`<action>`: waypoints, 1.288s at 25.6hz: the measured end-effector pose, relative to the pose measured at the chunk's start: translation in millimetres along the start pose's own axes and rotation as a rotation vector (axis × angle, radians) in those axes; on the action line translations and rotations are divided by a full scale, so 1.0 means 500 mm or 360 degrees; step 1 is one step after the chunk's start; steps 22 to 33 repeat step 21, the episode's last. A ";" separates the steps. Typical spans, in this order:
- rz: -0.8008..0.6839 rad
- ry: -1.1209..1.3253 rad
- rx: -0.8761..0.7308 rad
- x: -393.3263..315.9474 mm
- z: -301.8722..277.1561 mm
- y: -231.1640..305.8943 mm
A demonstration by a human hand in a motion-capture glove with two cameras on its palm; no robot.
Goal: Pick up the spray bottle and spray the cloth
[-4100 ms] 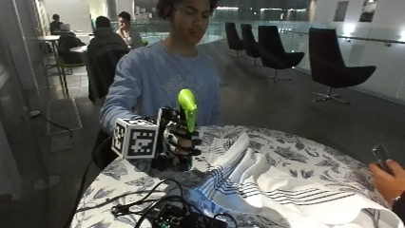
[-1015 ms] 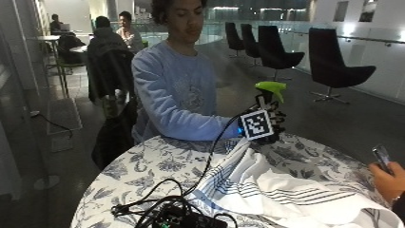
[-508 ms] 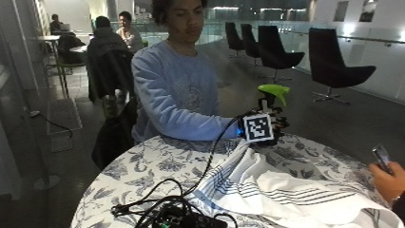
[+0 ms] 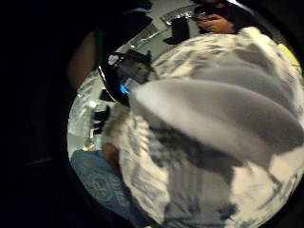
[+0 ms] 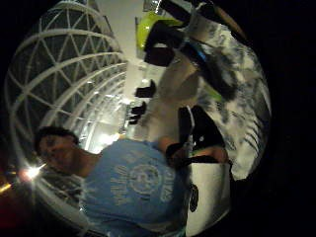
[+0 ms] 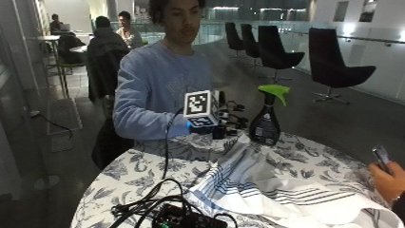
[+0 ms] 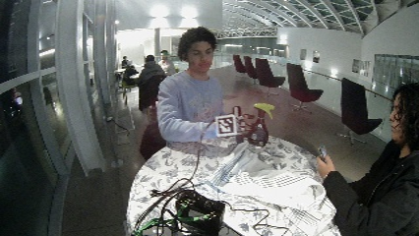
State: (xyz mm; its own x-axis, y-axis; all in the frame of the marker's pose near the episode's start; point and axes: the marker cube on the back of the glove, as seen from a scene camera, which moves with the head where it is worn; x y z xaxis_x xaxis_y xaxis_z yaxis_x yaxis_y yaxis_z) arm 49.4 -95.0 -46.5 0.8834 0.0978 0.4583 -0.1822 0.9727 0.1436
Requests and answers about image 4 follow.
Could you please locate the white grey patterned soft cloth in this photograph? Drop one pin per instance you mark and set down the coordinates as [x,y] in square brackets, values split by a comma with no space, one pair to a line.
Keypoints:
[202,133]

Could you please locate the the person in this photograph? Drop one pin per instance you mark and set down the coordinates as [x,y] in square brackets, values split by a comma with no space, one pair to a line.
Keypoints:
[95,180]

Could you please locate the black gadget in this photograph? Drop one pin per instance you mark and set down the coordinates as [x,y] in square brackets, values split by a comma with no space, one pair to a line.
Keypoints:
[100,118]

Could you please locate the black device with blue light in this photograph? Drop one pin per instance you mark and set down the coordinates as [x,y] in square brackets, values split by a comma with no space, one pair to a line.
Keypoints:
[126,74]

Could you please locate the clear plastic container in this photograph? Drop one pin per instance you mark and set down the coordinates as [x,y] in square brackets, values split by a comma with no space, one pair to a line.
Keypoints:
[79,117]

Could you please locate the black stand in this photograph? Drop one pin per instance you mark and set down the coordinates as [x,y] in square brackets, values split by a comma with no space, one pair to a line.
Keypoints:
[179,31]

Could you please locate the silver keyboard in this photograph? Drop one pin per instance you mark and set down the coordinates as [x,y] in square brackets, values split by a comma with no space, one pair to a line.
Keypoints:
[179,13]

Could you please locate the yellow object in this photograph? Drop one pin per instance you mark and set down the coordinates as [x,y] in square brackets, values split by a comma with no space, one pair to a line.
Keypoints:
[287,52]

